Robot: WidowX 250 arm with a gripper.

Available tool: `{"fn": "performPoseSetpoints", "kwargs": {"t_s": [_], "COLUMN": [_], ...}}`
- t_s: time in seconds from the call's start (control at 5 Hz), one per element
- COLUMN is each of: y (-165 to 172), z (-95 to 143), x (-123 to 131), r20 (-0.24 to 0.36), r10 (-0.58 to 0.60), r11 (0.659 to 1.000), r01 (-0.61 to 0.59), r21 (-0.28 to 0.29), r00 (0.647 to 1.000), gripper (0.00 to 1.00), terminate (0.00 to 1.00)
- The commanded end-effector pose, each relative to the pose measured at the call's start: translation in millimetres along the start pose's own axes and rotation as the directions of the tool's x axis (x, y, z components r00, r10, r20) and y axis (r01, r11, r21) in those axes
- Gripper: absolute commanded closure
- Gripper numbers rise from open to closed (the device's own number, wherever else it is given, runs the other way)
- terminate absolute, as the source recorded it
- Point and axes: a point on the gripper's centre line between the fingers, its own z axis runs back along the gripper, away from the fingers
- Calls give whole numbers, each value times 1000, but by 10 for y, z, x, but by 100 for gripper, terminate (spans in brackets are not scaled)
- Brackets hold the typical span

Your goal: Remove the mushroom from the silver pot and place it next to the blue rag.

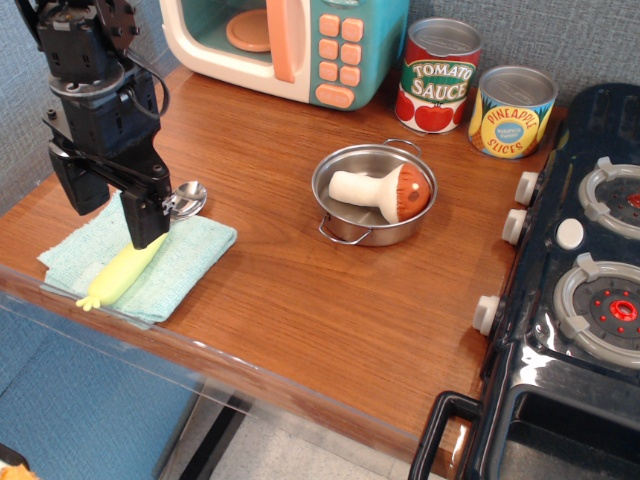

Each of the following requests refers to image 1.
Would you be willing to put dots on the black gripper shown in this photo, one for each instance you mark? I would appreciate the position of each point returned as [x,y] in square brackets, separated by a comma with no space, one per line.
[104,136]

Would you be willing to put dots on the silver metal pot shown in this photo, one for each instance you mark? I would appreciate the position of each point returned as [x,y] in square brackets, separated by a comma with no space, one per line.
[352,225]

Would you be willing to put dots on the white brown toy mushroom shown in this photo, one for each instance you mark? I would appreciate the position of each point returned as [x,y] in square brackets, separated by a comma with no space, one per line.
[400,195]

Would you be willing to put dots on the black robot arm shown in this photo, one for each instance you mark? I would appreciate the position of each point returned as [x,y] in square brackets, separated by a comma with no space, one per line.
[83,39]

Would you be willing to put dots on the light blue rag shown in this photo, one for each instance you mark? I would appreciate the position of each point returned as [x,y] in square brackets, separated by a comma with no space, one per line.
[191,248]

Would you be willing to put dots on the clear acrylic barrier panel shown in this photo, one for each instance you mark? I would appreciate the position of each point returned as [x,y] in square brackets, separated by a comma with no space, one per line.
[79,404]

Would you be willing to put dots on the teal toy microwave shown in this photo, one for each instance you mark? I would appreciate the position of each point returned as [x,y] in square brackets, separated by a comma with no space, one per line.
[333,54]

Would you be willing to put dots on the orange object at corner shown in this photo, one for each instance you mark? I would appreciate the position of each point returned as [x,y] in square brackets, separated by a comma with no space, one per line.
[15,467]

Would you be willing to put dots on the tomato sauce can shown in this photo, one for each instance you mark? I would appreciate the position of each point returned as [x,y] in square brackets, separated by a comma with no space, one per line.
[440,63]

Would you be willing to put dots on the pineapple slices can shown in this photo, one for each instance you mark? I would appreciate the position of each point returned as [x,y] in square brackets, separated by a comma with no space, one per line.
[512,108]

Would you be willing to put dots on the black toy stove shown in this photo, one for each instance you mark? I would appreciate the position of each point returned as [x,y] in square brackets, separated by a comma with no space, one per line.
[560,396]

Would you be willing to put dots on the spoon with yellow handle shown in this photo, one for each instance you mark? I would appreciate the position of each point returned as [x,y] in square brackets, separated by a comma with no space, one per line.
[127,266]

